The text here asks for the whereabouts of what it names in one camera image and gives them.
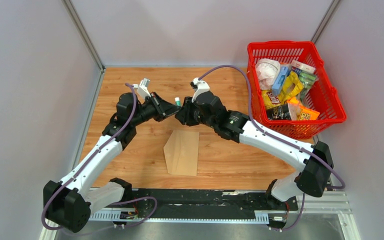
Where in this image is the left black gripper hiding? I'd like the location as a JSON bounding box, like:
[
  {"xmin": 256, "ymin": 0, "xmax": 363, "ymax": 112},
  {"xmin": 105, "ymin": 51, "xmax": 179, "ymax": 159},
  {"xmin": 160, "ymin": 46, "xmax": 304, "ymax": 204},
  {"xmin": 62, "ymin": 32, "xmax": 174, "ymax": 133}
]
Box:
[{"xmin": 131, "ymin": 92, "xmax": 181, "ymax": 127}]

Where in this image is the green white glue stick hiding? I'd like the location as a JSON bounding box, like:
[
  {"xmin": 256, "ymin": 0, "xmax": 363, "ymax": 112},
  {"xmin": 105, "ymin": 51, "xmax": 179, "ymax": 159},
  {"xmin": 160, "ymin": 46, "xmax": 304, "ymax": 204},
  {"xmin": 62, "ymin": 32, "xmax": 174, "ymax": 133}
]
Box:
[{"xmin": 174, "ymin": 97, "xmax": 181, "ymax": 107}]

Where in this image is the brown paper envelope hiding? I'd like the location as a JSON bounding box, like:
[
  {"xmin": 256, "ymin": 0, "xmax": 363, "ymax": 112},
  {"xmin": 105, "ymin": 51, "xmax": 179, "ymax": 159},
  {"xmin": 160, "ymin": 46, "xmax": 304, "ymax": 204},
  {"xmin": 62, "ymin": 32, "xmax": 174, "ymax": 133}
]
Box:
[{"xmin": 163, "ymin": 130, "xmax": 200, "ymax": 176}]

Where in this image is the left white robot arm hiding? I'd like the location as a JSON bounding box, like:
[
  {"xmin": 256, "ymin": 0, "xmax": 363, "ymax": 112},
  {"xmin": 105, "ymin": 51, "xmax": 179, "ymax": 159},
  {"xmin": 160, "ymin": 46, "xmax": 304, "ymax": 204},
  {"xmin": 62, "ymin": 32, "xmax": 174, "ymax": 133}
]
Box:
[{"xmin": 41, "ymin": 92, "xmax": 181, "ymax": 233}]

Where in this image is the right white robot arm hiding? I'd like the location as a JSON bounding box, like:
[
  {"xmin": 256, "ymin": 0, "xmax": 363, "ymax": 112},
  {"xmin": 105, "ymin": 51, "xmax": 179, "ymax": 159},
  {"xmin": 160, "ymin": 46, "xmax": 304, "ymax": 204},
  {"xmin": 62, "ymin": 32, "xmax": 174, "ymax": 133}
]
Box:
[{"xmin": 175, "ymin": 91, "xmax": 334, "ymax": 210}]

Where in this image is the white crumpled bag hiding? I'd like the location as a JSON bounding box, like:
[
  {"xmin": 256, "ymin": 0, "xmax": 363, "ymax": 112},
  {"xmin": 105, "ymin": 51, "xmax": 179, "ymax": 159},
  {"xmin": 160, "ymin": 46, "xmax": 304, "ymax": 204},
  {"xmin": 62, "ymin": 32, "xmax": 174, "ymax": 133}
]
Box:
[{"xmin": 255, "ymin": 58, "xmax": 281, "ymax": 91}]

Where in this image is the black snack packet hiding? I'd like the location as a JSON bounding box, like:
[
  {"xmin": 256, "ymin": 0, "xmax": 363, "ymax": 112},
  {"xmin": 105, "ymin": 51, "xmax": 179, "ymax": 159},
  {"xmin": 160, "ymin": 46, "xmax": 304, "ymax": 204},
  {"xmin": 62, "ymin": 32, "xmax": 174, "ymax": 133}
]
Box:
[{"xmin": 266, "ymin": 103, "xmax": 292, "ymax": 121}]

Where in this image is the blue box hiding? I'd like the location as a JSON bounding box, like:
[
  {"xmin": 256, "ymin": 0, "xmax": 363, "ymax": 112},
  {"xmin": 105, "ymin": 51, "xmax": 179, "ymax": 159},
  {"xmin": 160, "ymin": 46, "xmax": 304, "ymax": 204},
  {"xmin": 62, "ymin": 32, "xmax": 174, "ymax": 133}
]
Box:
[{"xmin": 271, "ymin": 64, "xmax": 291, "ymax": 96}]

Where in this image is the yellow snack bag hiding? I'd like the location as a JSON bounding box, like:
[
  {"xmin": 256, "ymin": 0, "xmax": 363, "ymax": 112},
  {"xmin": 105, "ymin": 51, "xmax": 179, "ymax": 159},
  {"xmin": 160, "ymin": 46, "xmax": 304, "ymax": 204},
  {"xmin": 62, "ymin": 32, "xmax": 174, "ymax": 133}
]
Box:
[{"xmin": 278, "ymin": 71, "xmax": 304, "ymax": 104}]

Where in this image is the orange snack bag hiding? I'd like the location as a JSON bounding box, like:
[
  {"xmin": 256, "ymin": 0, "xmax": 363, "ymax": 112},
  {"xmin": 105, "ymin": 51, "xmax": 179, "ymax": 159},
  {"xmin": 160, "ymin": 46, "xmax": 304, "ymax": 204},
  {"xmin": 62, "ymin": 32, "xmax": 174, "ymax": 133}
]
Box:
[{"xmin": 286, "ymin": 97, "xmax": 320, "ymax": 121}]

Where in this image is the white red small box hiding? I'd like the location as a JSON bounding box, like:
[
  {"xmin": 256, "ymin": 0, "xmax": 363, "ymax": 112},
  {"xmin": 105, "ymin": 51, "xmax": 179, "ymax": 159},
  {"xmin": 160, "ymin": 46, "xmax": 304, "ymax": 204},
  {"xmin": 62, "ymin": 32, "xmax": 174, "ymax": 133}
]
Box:
[{"xmin": 290, "ymin": 60, "xmax": 316, "ymax": 75}]

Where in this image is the green packet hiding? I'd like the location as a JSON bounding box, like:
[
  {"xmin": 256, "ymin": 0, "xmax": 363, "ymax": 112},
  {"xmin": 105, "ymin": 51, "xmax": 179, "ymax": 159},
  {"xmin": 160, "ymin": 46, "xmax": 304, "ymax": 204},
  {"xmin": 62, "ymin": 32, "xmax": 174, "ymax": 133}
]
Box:
[{"xmin": 298, "ymin": 71, "xmax": 319, "ymax": 101}]

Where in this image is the red plastic basket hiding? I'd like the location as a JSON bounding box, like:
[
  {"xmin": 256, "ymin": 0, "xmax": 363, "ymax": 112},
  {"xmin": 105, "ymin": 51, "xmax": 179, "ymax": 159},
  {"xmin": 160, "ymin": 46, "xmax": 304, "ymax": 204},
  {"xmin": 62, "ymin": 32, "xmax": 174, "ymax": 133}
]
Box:
[{"xmin": 247, "ymin": 40, "xmax": 347, "ymax": 139}]

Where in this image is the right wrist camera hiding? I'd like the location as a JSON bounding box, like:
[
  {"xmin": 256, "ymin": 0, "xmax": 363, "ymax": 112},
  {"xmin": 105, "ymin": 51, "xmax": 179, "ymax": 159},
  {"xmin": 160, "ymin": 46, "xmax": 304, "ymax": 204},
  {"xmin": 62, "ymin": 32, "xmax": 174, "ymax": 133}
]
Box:
[{"xmin": 190, "ymin": 77, "xmax": 210, "ymax": 102}]

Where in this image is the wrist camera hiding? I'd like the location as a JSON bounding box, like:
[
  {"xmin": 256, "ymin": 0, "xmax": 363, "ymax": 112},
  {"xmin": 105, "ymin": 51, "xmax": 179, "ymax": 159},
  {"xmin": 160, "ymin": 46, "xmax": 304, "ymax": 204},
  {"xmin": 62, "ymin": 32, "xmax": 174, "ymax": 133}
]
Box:
[
  {"xmin": 132, "ymin": 78, "xmax": 151, "ymax": 100},
  {"xmin": 190, "ymin": 77, "xmax": 210, "ymax": 102}
]

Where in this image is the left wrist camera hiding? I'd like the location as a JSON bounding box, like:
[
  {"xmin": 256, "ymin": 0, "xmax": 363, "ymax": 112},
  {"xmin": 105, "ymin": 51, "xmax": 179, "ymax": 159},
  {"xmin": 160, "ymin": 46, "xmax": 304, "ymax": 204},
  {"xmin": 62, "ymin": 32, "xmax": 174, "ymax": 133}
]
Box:
[{"xmin": 132, "ymin": 78, "xmax": 151, "ymax": 100}]

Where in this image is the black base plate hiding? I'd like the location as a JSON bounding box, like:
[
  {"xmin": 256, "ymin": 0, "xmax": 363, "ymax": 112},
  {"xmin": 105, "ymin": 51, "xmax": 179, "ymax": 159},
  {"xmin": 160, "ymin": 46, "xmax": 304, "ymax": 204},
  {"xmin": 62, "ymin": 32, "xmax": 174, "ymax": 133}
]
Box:
[{"xmin": 100, "ymin": 187, "xmax": 299, "ymax": 220}]

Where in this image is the aluminium frame rail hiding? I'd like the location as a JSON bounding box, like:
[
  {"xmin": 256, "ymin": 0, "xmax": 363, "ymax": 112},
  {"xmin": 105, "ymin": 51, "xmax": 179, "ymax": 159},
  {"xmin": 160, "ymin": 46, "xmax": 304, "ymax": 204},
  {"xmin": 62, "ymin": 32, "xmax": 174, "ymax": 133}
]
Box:
[{"xmin": 39, "ymin": 190, "xmax": 362, "ymax": 240}]

